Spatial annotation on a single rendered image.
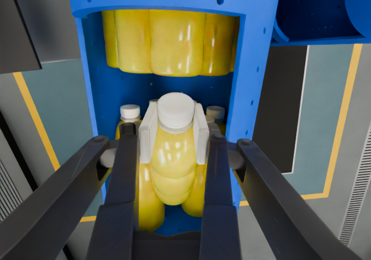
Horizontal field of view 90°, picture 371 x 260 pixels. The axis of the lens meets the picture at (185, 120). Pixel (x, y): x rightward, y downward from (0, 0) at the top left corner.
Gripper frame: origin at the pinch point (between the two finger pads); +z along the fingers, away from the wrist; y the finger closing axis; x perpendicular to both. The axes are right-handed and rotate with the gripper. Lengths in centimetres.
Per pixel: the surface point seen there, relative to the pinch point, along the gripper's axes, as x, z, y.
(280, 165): -81, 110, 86
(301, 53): 5, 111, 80
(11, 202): -110, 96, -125
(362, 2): 16.5, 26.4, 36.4
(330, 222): -162, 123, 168
